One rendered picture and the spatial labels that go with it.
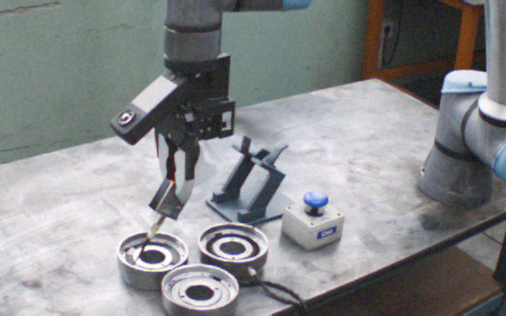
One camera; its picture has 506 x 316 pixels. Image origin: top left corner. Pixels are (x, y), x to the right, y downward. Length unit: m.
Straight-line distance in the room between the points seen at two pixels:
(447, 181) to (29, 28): 1.66
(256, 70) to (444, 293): 1.81
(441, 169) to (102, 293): 0.65
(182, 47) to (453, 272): 0.92
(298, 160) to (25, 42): 1.40
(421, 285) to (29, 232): 0.82
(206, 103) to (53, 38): 1.72
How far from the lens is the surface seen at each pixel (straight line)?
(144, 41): 2.92
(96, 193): 1.39
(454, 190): 1.45
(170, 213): 1.13
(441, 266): 1.74
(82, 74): 2.84
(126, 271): 1.14
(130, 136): 1.01
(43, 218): 1.32
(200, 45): 1.01
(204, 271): 1.14
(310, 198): 1.25
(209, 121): 1.08
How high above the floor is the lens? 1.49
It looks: 27 degrees down
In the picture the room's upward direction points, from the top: 4 degrees clockwise
